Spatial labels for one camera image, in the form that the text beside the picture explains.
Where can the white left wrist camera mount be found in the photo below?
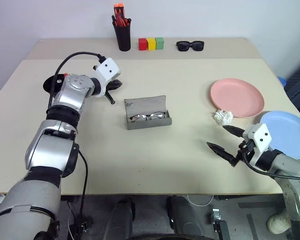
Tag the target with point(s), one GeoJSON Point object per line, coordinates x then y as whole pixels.
{"type": "Point", "coordinates": [108, 68]}

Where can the black tool holder cup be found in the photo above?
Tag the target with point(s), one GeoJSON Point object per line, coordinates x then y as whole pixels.
{"type": "Point", "coordinates": [123, 37]}

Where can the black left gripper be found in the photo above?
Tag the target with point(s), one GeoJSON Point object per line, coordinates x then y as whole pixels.
{"type": "Point", "coordinates": [109, 88]}

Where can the pink plate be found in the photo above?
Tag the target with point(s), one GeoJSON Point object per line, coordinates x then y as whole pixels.
{"type": "Point", "coordinates": [236, 98]}

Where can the black floor device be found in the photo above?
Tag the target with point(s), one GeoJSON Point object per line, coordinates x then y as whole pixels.
{"type": "Point", "coordinates": [83, 226]}

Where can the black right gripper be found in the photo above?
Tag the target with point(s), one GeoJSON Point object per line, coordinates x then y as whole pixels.
{"type": "Point", "coordinates": [245, 151]}

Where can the long black tape strip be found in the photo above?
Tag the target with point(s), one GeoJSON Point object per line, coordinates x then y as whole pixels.
{"type": "Point", "coordinates": [258, 204]}

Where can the tall orange black screwdriver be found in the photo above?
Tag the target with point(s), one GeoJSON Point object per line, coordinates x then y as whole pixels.
{"type": "Point", "coordinates": [116, 7]}

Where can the blue round stool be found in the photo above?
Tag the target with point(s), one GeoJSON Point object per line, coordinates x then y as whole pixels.
{"type": "Point", "coordinates": [282, 81]}

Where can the red and orange markers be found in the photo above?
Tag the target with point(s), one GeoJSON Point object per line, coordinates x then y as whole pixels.
{"type": "Point", "coordinates": [121, 7]}

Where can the brown thin-rimmed eyeglasses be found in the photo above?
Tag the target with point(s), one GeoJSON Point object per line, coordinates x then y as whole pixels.
{"type": "Point", "coordinates": [150, 116]}

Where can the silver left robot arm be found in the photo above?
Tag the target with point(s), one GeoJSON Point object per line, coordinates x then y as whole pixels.
{"type": "Point", "coordinates": [52, 155]}

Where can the dark curved base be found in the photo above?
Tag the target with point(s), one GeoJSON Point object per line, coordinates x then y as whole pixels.
{"type": "Point", "coordinates": [155, 237]}

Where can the short black tape strip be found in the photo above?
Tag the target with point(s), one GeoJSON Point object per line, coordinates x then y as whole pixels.
{"type": "Point", "coordinates": [252, 226]}

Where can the crumpled white paper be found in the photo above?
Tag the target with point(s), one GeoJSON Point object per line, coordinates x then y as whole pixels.
{"type": "Point", "coordinates": [223, 117]}

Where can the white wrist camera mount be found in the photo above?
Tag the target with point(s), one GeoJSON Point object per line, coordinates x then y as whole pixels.
{"type": "Point", "coordinates": [258, 136]}
{"type": "Point", "coordinates": [108, 68]}

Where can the grey glasses case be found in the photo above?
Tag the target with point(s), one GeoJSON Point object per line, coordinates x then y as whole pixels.
{"type": "Point", "coordinates": [145, 105]}

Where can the red block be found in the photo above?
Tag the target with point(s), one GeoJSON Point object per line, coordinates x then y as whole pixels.
{"type": "Point", "coordinates": [142, 44]}

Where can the short black orange screwdriver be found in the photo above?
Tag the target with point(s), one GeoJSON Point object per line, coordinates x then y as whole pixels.
{"type": "Point", "coordinates": [114, 20]}
{"type": "Point", "coordinates": [128, 22]}

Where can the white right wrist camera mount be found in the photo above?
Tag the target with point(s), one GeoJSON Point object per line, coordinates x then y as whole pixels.
{"type": "Point", "coordinates": [258, 136]}

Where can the green block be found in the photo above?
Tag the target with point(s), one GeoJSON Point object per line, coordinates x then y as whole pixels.
{"type": "Point", "coordinates": [159, 43]}

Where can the blue plate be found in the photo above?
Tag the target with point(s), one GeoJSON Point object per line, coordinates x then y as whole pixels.
{"type": "Point", "coordinates": [290, 132]}

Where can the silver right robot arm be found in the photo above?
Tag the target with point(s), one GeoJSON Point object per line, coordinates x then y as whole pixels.
{"type": "Point", "coordinates": [290, 162]}

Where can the black sunglasses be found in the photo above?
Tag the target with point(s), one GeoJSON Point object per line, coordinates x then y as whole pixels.
{"type": "Point", "coordinates": [183, 46]}

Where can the dark rounded shape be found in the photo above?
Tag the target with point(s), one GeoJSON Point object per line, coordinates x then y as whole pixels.
{"type": "Point", "coordinates": [121, 217]}
{"type": "Point", "coordinates": [182, 217]}

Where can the yellow block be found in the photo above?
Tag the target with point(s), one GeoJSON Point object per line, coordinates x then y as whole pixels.
{"type": "Point", "coordinates": [151, 44]}

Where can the white shoe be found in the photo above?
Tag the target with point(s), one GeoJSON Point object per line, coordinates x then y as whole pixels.
{"type": "Point", "coordinates": [277, 223]}

